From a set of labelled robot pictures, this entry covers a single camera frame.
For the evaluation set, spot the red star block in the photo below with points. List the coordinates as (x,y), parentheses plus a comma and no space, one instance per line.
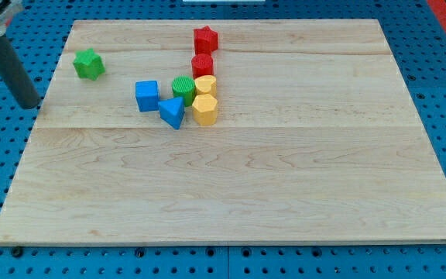
(205,40)

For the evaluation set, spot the green cylinder block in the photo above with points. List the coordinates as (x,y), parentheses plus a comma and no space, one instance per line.
(184,87)

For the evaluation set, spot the yellow heart block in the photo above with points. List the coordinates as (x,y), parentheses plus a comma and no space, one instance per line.
(206,84)

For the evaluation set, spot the red cylinder block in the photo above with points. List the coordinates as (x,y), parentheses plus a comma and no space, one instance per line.
(202,64)

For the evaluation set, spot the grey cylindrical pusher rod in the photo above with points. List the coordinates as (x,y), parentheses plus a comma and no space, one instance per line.
(15,76)

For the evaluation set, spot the blue triangle block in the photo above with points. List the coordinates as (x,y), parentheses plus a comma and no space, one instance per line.
(172,111)

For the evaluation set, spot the blue cube block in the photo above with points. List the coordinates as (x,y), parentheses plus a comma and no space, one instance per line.
(147,95)

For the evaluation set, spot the yellow hexagon block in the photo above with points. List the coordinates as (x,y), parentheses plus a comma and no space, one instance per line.
(205,110)

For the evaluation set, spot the green star block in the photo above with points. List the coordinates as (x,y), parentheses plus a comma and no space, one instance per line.
(88,64)

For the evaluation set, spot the wooden board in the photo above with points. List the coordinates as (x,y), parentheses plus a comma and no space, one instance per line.
(317,142)

